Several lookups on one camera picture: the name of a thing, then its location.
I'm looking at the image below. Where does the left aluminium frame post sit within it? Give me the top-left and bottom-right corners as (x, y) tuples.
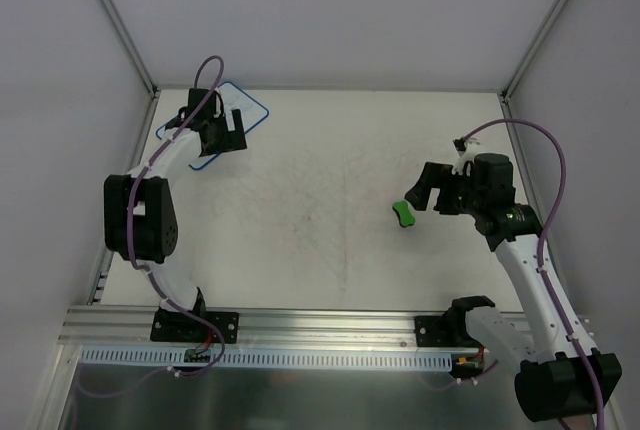
(97, 0), (157, 96)

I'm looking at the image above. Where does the right aluminium frame post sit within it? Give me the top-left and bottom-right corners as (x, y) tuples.
(501, 0), (570, 101)

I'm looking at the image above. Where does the blue framed small whiteboard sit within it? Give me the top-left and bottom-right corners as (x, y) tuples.
(155, 81), (270, 171)

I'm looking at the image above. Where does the white slotted cable duct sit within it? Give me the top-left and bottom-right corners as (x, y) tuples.
(79, 345), (453, 373)

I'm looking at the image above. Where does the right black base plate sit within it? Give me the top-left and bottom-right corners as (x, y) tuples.
(413, 315), (480, 348)

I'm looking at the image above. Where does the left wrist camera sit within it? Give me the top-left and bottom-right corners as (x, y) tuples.
(187, 88), (224, 118)

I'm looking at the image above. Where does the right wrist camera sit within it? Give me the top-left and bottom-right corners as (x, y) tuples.
(472, 153), (515, 205)

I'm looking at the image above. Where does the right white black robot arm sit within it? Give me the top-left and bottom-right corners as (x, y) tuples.
(405, 153), (622, 428)

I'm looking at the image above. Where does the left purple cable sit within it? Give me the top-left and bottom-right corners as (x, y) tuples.
(74, 55), (226, 398)

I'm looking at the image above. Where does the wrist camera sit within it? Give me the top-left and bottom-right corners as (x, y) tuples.
(472, 153), (515, 205)
(187, 88), (224, 118)

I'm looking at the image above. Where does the aluminium mounting rail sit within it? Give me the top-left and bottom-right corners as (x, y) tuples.
(57, 304), (531, 347)

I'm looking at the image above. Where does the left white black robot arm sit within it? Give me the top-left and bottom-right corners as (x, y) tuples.
(103, 88), (247, 341)

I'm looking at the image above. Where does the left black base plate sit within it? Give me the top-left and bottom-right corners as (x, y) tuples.
(150, 308), (239, 344)

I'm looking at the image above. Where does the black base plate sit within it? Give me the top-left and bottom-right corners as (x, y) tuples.
(413, 315), (480, 348)
(150, 308), (239, 344)

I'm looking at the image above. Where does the aluminium frame post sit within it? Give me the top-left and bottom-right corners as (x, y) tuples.
(501, 0), (570, 101)
(97, 0), (157, 96)

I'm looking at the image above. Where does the green whiteboard eraser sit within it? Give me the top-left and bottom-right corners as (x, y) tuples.
(392, 200), (416, 228)

